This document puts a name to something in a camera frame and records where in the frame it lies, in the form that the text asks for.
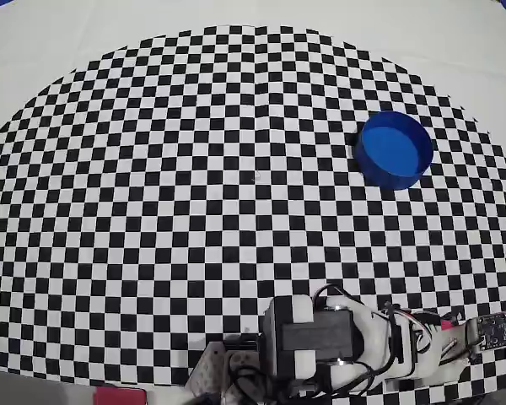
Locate grey perforated base plate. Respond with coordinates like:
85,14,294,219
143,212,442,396
184,340,265,405

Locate black white checkered mat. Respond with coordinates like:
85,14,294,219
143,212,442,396
0,0,506,405

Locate red flat object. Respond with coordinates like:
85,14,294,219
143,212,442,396
91,386,148,405

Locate blue round box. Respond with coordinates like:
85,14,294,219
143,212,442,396
353,110,434,191

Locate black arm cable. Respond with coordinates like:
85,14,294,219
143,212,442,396
230,284,355,402

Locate white red wire bundle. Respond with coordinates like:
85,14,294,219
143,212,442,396
385,302,438,356

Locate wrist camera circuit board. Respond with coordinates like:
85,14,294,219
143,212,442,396
474,310,506,352

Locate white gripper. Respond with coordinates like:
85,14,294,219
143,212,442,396
398,310,481,381

